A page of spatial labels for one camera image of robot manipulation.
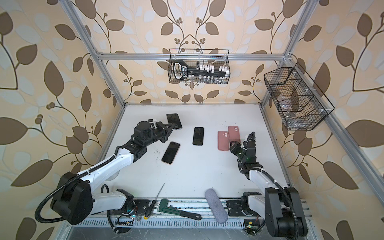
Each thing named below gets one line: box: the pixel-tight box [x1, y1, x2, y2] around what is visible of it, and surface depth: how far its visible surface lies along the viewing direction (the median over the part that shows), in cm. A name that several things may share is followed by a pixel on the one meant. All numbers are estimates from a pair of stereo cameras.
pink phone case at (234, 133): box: [228, 125, 241, 143], surface depth 105 cm
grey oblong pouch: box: [204, 188, 229, 224], surface depth 74 cm
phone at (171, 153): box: [161, 141, 181, 165], surface depth 97 cm
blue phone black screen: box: [192, 127, 205, 146], surface depth 102 cm
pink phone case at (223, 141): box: [217, 131, 230, 151], surface depth 102 cm
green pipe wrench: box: [157, 198, 202, 221], surface depth 75 cm
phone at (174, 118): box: [166, 113, 183, 130], surface depth 84 cm
